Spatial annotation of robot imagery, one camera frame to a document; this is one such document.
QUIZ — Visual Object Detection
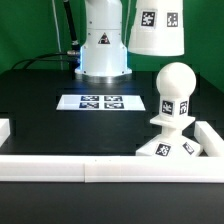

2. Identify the white left fence rail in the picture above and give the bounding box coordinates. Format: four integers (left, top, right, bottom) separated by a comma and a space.
0, 119, 10, 147

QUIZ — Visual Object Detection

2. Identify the white lamp base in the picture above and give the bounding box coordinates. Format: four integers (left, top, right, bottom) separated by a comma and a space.
135, 115, 203, 158

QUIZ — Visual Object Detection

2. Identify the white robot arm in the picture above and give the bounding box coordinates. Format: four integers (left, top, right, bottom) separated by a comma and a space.
75, 0, 132, 83

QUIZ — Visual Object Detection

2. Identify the white right fence rail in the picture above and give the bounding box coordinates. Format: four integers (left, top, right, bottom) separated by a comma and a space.
194, 121, 224, 157

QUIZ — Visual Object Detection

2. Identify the white lamp shade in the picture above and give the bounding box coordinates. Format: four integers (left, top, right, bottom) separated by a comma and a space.
128, 0, 184, 56

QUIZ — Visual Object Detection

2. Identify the white fence rail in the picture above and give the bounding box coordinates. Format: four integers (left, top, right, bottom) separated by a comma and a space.
0, 155, 224, 183
194, 121, 224, 157
0, 119, 10, 147

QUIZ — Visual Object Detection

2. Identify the white lamp bulb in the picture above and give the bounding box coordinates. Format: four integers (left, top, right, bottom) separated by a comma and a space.
156, 62, 196, 121

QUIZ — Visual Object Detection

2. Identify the white front fence rail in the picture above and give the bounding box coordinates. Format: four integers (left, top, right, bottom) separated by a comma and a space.
0, 155, 224, 183

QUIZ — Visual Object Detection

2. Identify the white marker sheet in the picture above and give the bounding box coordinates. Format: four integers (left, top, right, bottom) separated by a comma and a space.
57, 94, 145, 111

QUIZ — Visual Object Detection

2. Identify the black cable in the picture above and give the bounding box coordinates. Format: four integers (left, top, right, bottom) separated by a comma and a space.
11, 51, 82, 71

